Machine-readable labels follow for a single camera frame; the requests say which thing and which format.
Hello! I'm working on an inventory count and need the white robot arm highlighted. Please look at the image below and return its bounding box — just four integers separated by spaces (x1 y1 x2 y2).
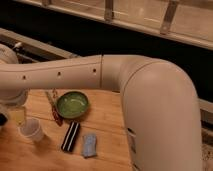
0 44 202 171

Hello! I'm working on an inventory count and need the green ceramic bowl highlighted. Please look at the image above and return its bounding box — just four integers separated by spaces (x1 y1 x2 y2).
56 91 89 119

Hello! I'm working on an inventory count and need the black object at table edge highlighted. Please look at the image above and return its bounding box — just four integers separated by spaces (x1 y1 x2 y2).
0 113 8 126

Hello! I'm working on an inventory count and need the black white striped block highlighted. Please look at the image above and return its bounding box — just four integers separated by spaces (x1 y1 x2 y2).
61 122 80 152

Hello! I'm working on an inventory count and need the white plug adapter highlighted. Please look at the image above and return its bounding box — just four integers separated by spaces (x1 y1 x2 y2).
13 42 23 49

